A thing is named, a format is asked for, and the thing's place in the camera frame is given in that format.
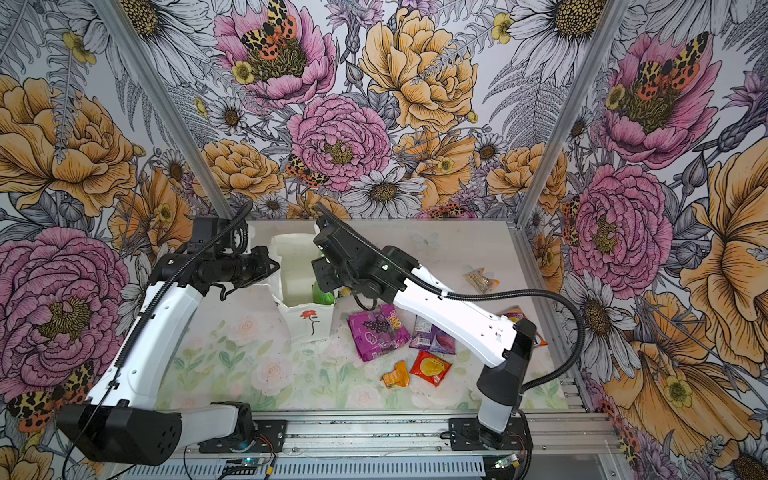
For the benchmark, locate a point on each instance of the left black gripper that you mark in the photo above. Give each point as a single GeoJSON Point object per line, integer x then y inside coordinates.
{"type": "Point", "coordinates": [264, 266]}

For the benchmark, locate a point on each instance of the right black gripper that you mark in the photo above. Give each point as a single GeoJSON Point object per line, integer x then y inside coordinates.
{"type": "Point", "coordinates": [322, 268]}

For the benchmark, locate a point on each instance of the green Lays chips bag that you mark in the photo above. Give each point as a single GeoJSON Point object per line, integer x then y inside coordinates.
{"type": "Point", "coordinates": [323, 294]}

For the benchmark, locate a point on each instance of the magenta snack bag yellow letters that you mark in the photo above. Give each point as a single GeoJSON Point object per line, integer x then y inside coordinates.
{"type": "Point", "coordinates": [378, 332]}

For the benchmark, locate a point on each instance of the white paper bag red flower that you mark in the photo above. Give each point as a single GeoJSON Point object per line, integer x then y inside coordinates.
{"type": "Point", "coordinates": [290, 296]}

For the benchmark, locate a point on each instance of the purple white snack bag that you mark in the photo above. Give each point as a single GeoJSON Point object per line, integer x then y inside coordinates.
{"type": "Point", "coordinates": [430, 338]}

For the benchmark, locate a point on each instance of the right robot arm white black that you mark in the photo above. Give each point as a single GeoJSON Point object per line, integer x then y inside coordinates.
{"type": "Point", "coordinates": [504, 350]}

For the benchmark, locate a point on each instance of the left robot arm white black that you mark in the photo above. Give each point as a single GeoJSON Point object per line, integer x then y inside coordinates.
{"type": "Point", "coordinates": [118, 421]}

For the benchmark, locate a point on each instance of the Fox's red fruit candy bag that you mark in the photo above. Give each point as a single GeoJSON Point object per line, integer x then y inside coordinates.
{"type": "Point", "coordinates": [516, 315]}

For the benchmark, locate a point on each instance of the small orange snack packet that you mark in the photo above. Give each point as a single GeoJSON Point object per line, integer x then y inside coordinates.
{"type": "Point", "coordinates": [398, 377]}

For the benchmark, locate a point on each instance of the red yellow snack packet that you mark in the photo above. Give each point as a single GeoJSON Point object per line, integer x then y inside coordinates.
{"type": "Point", "coordinates": [430, 368]}

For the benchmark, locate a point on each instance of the small clear nut packet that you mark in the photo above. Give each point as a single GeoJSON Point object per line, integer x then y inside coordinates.
{"type": "Point", "coordinates": [480, 281]}

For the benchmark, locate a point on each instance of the small green circuit board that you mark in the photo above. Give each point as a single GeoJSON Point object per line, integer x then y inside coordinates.
{"type": "Point", "coordinates": [510, 461]}

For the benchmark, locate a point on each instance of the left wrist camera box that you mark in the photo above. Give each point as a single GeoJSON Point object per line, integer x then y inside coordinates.
{"type": "Point", "coordinates": [218, 236]}

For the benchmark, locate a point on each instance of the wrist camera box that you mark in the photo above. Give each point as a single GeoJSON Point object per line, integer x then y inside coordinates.
{"type": "Point", "coordinates": [326, 223]}
{"type": "Point", "coordinates": [218, 236]}

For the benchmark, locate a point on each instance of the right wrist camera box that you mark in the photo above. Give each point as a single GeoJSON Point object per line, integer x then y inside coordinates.
{"type": "Point", "coordinates": [326, 223]}

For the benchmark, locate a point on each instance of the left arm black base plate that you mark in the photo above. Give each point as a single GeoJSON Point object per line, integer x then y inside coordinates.
{"type": "Point", "coordinates": [264, 436]}

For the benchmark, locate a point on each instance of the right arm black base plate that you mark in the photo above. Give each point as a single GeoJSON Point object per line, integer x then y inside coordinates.
{"type": "Point", "coordinates": [467, 434]}

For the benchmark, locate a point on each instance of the white slotted cable duct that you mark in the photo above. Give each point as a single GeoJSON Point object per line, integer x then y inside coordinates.
{"type": "Point", "coordinates": [451, 467]}

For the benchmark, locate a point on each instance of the left aluminium corner post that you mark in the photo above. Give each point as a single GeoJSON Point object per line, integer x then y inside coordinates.
{"type": "Point", "coordinates": [141, 63]}

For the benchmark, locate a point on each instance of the aluminium corner post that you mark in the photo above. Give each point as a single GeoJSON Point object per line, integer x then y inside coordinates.
{"type": "Point", "coordinates": [141, 63]}
{"type": "Point", "coordinates": [600, 47]}

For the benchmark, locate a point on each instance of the aluminium front rail frame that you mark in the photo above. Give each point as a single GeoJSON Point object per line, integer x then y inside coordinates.
{"type": "Point", "coordinates": [383, 433]}

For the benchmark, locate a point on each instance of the right aluminium corner post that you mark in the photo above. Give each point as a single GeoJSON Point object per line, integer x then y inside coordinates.
{"type": "Point", "coordinates": [600, 47]}

